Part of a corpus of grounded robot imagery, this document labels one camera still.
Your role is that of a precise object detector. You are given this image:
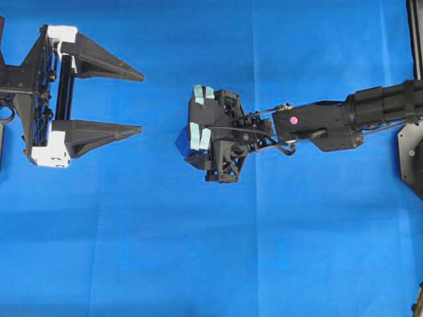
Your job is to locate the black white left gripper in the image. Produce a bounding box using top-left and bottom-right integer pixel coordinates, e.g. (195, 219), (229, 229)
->
(1, 24), (145, 168)

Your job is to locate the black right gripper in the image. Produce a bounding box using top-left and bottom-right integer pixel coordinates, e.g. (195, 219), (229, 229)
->
(184, 89), (274, 182)

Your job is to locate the blue block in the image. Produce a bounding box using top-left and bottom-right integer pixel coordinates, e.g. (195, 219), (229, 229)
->
(174, 127), (191, 157)

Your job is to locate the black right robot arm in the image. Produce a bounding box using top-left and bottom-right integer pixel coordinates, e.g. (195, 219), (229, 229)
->
(175, 80), (422, 184)

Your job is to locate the blue table mat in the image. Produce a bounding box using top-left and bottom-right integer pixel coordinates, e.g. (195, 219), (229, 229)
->
(1, 1), (422, 316)

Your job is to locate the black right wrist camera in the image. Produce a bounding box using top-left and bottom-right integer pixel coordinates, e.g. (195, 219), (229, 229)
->
(187, 84), (239, 153)

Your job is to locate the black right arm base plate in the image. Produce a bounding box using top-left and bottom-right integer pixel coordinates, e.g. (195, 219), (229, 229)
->
(397, 122), (422, 199)

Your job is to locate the black aluminium frame rail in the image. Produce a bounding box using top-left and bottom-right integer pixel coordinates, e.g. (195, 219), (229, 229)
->
(406, 0), (422, 80)

